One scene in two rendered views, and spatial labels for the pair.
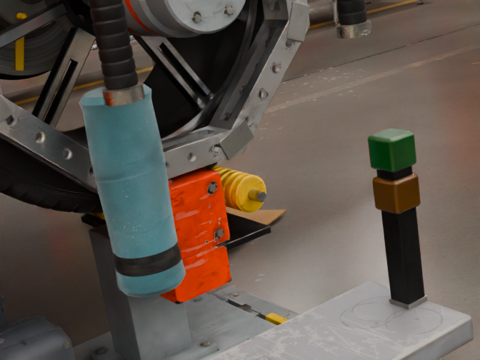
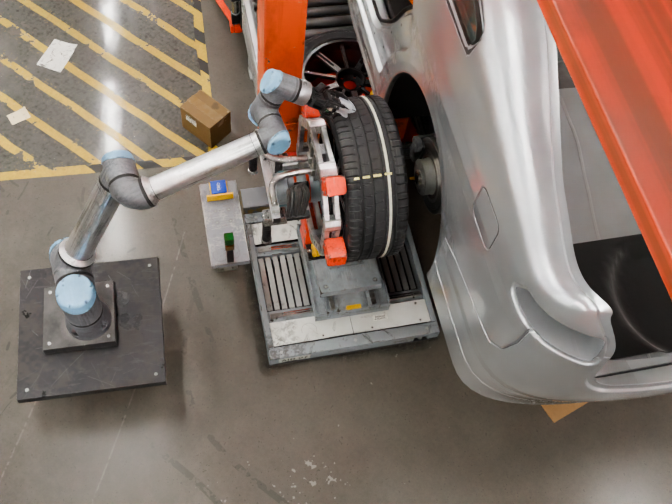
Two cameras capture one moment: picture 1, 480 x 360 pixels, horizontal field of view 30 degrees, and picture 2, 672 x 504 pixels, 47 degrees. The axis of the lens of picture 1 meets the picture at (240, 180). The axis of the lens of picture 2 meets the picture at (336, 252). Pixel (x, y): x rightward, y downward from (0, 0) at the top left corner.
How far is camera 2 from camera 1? 3.41 m
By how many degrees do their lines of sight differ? 81
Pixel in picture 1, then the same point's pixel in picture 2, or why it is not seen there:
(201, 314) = (360, 275)
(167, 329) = not seen: hidden behind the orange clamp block
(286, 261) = not seen: hidden behind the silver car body
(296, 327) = (239, 233)
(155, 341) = not seen: hidden behind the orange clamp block
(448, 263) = (420, 447)
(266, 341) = (238, 225)
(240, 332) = (336, 279)
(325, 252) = (478, 408)
